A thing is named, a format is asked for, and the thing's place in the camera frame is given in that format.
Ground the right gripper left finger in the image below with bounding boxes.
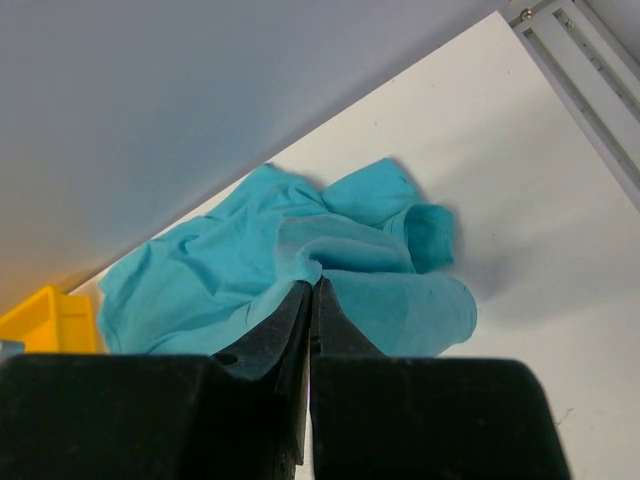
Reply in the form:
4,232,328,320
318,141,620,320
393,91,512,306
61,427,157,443
1,282,311,479

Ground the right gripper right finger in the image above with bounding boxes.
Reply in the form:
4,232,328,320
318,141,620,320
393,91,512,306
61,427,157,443
310,279,570,479

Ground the teal t shirt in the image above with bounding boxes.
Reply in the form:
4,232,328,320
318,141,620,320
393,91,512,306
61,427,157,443
97,159,477,356

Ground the yellow plastic tray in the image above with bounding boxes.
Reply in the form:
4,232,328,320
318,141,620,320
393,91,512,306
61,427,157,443
1,286,105,354

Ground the right side aluminium rail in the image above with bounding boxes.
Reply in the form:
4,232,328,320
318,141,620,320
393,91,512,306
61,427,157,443
500,1,639,204

